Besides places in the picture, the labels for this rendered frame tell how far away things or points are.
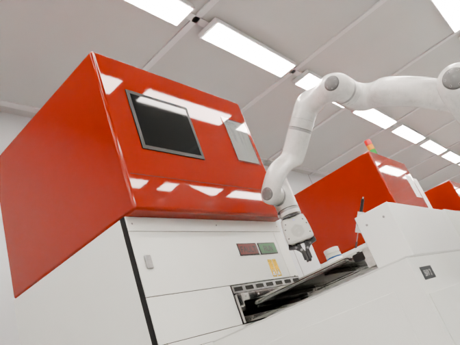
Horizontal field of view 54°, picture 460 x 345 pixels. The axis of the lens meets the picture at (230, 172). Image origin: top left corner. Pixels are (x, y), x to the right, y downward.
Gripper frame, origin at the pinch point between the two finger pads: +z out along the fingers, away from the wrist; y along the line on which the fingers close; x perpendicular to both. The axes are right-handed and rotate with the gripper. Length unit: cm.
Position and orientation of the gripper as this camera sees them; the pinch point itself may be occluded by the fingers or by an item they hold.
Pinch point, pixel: (307, 255)
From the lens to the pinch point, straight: 169.8
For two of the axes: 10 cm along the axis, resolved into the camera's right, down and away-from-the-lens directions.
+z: 3.3, 8.7, -3.8
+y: 9.4, -3.4, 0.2
